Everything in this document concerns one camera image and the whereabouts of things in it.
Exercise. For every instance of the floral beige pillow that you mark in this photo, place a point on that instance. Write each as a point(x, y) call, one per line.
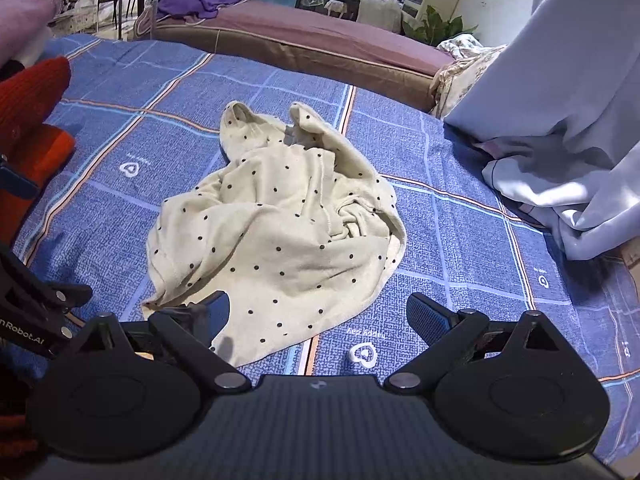
point(453, 81)

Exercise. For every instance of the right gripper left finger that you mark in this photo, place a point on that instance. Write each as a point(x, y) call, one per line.
point(121, 391)

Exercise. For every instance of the pink fuzzy garment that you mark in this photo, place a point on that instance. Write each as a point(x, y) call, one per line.
point(21, 20)

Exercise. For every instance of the red orange sleeve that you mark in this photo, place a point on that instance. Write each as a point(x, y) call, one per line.
point(32, 150)

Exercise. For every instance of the green potted plant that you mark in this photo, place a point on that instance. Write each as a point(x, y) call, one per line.
point(433, 29)

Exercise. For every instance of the cream polka dot shirt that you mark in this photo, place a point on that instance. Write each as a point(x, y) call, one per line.
point(298, 229)

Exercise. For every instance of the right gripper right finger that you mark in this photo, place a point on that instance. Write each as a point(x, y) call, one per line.
point(515, 391)

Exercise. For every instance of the blue plaid bed sheet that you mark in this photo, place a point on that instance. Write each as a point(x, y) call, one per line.
point(144, 117)

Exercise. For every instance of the light grey blue duvet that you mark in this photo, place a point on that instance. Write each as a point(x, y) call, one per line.
point(558, 113)

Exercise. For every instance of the purple cloth on bed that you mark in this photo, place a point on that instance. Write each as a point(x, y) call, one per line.
point(197, 8)

